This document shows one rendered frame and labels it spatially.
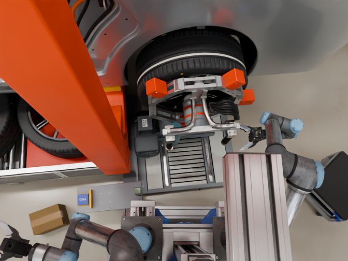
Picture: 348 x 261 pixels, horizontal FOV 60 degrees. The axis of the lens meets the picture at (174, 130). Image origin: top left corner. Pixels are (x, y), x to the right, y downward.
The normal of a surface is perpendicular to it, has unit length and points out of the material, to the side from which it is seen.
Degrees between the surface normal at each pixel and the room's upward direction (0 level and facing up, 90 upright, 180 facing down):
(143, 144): 0
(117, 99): 0
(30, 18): 90
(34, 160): 0
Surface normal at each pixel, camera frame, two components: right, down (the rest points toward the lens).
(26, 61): 0.11, 0.95
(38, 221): 0.05, -0.29
